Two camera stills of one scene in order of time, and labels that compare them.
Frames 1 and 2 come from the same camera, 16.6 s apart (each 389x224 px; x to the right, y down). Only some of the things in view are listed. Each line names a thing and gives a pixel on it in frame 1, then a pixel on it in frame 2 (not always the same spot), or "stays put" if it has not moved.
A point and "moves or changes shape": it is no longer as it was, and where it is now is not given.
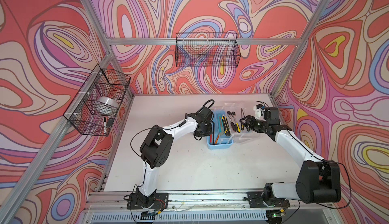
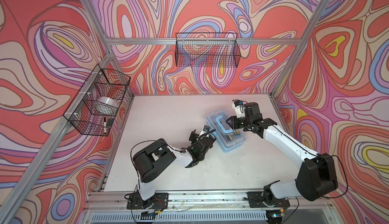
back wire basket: x=207 y=49 stays put
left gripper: x=210 y=131 to x=194 y=138
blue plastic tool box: x=227 y=128 moves or changes shape
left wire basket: x=94 y=110 stays put
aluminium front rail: x=210 y=208 stays put
